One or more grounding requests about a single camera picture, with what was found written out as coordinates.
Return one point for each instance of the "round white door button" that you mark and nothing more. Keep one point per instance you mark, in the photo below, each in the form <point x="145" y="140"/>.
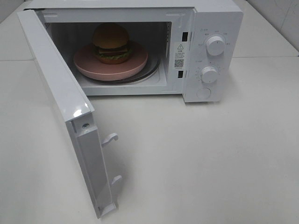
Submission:
<point x="203" y="93"/>

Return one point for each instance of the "toy hamburger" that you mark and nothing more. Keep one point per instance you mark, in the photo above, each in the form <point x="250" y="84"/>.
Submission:
<point x="111" y="43"/>

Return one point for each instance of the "pink round plate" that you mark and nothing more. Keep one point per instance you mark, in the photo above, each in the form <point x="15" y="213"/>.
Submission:
<point x="86" y="62"/>

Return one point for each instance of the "white microwave door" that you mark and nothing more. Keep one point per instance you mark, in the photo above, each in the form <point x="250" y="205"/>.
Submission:
<point x="75" y="111"/>

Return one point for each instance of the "white warning label sticker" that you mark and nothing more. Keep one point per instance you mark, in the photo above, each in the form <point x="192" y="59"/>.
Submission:
<point x="179" y="55"/>

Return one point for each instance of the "lower white timer knob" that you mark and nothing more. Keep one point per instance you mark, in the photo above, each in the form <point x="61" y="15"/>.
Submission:
<point x="209" y="74"/>

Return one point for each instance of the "white microwave oven body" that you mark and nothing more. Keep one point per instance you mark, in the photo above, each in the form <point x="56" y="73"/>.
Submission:
<point x="157" y="25"/>

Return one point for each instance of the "upper white power knob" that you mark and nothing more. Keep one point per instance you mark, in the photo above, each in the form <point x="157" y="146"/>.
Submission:
<point x="215" y="45"/>

